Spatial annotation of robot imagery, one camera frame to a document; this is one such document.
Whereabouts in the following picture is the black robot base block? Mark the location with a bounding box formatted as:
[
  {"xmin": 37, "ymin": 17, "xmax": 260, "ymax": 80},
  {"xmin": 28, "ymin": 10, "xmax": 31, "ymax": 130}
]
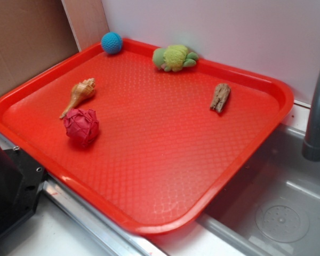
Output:
[{"xmin": 0, "ymin": 147, "xmax": 46, "ymax": 239}]

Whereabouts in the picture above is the brown wood chip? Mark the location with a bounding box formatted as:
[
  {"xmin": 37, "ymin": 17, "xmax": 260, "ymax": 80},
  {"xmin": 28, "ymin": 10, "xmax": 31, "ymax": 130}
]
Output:
[{"xmin": 210, "ymin": 83, "xmax": 231, "ymax": 113}]

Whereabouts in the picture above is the red plastic tray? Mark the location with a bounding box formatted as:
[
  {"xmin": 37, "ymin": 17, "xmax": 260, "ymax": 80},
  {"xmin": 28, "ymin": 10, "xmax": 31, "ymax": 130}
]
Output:
[{"xmin": 0, "ymin": 39, "xmax": 294, "ymax": 235}]

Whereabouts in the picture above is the green plush turtle toy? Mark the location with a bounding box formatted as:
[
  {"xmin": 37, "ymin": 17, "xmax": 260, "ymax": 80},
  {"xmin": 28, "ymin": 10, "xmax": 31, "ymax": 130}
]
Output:
[{"xmin": 152, "ymin": 45, "xmax": 199, "ymax": 72}]

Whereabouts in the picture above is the red crumpled paper ball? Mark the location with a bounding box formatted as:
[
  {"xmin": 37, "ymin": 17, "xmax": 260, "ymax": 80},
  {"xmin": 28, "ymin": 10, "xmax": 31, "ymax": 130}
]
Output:
[{"xmin": 63, "ymin": 108, "xmax": 99, "ymax": 147}]

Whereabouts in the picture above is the tan conch seashell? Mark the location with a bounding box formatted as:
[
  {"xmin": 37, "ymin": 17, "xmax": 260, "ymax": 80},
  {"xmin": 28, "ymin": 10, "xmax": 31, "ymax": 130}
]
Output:
[{"xmin": 59, "ymin": 78, "xmax": 96, "ymax": 119}]

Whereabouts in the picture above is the blue crochet ball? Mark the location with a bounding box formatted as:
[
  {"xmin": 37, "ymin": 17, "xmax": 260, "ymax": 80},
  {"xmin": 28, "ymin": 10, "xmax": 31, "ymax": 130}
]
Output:
[{"xmin": 101, "ymin": 32, "xmax": 123, "ymax": 54}]

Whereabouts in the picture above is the grey plastic sink basin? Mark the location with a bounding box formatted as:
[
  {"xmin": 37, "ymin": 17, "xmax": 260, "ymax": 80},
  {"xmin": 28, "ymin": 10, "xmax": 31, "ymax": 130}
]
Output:
[{"xmin": 149, "ymin": 123, "xmax": 320, "ymax": 256}]

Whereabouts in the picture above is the brown cardboard panel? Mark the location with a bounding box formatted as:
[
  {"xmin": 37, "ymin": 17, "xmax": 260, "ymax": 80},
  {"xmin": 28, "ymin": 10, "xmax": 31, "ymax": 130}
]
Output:
[{"xmin": 0, "ymin": 1, "xmax": 78, "ymax": 97}]

